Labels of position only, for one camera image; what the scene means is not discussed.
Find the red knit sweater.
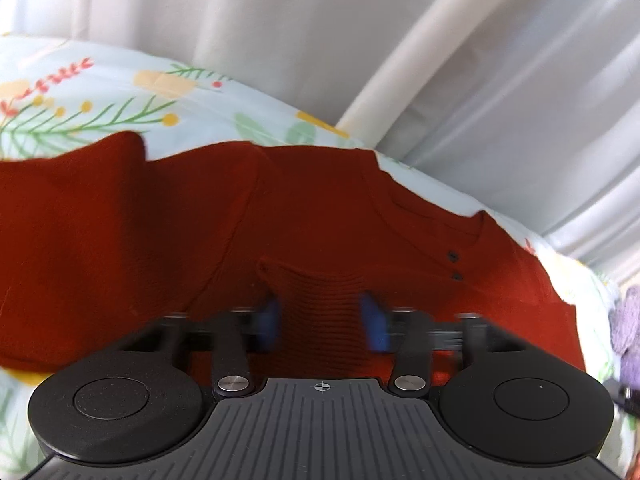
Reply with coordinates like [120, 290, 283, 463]
[1, 132, 584, 378]

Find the white curtain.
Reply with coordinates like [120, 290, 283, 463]
[1, 0, 639, 282]

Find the purple fuzzy cloth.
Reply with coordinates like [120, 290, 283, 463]
[608, 285, 640, 390]

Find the floral white bed sheet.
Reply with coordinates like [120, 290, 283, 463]
[1, 35, 639, 479]

